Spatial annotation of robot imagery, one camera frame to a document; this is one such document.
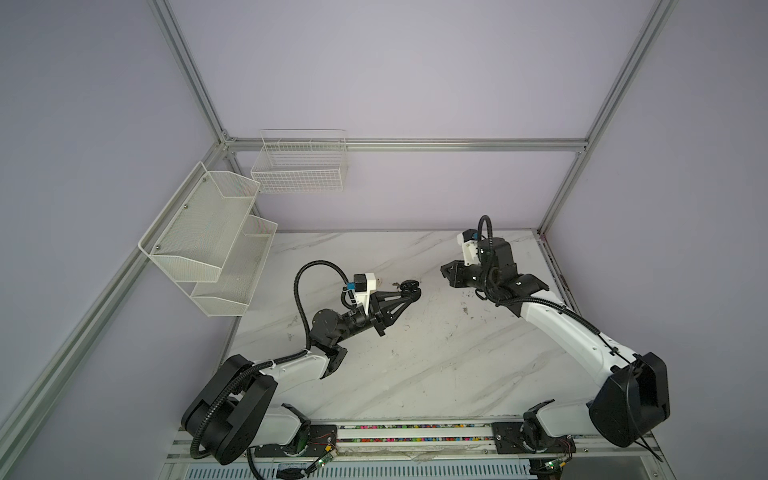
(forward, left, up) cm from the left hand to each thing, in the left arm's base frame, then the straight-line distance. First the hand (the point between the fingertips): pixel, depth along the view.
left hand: (408, 300), depth 70 cm
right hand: (+12, -8, -4) cm, 15 cm away
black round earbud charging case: (+1, 0, +3) cm, 3 cm away
